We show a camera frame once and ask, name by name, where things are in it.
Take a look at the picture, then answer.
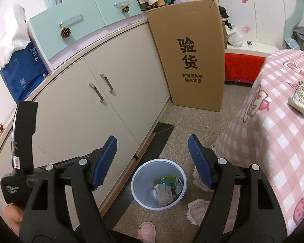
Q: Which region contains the green leaf-shaped wrapper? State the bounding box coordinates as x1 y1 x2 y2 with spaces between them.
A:
154 175 177 185

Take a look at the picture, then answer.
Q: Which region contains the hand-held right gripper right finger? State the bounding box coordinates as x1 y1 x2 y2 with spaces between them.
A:
188 134 288 243

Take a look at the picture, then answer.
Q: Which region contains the large mint drawer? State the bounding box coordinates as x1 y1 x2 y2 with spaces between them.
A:
29 0 108 60

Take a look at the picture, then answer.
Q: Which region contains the beige striped packet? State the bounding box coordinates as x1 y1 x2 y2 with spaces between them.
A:
287 80 304 116

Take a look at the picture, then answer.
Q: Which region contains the blue striped pillow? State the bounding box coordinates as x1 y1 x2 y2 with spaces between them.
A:
284 38 298 50

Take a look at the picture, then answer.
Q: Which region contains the person's left hand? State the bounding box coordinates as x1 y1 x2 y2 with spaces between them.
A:
4 205 24 236

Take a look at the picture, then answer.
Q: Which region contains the beige low cabinet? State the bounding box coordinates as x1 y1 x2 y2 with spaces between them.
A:
0 19 171 233

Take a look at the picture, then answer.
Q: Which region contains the black cloth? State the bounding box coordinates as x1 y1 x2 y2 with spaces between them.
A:
218 6 233 29

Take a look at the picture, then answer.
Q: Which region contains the small mint drawer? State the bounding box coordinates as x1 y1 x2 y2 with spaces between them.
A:
92 0 142 27

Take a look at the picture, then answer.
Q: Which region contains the blue plastic bin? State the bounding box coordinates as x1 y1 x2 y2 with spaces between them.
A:
131 159 188 211

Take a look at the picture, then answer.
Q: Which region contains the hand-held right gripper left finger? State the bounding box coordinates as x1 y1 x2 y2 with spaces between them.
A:
21 135 118 243

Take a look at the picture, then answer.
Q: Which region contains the white plastic bag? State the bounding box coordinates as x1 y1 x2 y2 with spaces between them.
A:
225 24 244 47

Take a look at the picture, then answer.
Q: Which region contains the white paper bag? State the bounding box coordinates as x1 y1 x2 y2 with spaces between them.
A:
0 4 33 69

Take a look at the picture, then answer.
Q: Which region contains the pink checked tablecloth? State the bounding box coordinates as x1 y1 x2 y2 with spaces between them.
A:
210 48 304 233

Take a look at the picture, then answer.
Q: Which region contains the red white step platform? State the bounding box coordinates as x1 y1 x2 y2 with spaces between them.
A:
224 42 279 84

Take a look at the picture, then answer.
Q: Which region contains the tall cardboard box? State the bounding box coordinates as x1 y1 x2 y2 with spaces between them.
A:
145 0 226 112

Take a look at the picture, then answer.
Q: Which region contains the white drawer unit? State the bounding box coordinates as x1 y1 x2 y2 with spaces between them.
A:
28 0 148 72

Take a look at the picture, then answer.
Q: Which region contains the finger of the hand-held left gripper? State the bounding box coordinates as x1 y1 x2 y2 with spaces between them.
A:
54 157 80 170

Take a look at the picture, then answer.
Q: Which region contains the white grey carton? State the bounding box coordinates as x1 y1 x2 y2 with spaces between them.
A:
157 183 178 206

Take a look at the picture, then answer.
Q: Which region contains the pink slipper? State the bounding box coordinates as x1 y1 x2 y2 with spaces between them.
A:
137 221 157 243

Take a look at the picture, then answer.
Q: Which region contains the hidden cardboard box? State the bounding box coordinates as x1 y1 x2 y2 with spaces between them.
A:
222 21 228 50

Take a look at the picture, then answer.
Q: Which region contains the blue shopping bag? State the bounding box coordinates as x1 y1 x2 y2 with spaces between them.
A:
0 42 49 104

